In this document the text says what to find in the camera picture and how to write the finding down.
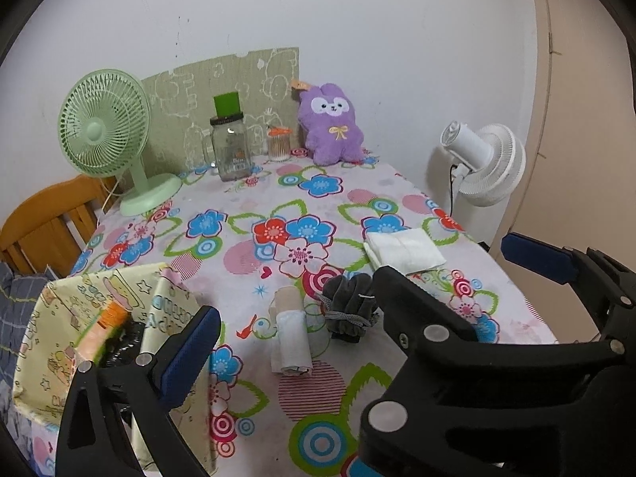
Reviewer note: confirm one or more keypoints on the beige and white rolled socks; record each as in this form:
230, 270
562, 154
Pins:
290, 338

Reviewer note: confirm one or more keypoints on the small jar orange lid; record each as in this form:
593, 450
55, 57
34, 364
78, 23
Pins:
279, 146

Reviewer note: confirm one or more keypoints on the dark grey socks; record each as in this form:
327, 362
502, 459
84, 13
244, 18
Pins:
348, 298

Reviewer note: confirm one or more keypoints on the white fan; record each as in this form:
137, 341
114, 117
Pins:
489, 159

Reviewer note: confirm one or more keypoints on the white folded cloth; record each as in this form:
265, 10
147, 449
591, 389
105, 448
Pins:
405, 251

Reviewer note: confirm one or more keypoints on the yellow fabric storage box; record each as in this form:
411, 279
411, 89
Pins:
59, 308

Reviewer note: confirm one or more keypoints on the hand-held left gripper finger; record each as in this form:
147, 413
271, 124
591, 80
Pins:
189, 353

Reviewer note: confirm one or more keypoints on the glass jar mug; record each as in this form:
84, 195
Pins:
231, 149

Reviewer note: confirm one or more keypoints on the green desk fan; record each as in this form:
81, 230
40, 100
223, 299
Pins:
99, 129

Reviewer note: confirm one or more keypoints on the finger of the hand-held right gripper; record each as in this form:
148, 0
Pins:
536, 258
422, 308

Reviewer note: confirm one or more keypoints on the blue plaid blanket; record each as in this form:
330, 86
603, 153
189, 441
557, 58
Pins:
15, 308

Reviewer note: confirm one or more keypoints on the floral tablecloth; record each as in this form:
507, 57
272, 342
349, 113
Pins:
308, 208

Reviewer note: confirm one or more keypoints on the green patterned board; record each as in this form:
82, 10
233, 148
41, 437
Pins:
198, 79

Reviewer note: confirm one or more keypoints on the green tissue packet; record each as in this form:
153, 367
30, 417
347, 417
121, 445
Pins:
112, 315

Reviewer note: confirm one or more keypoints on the beige door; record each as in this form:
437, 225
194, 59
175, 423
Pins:
571, 109

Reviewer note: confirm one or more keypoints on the purple plush bunny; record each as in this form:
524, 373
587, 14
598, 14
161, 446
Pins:
330, 134

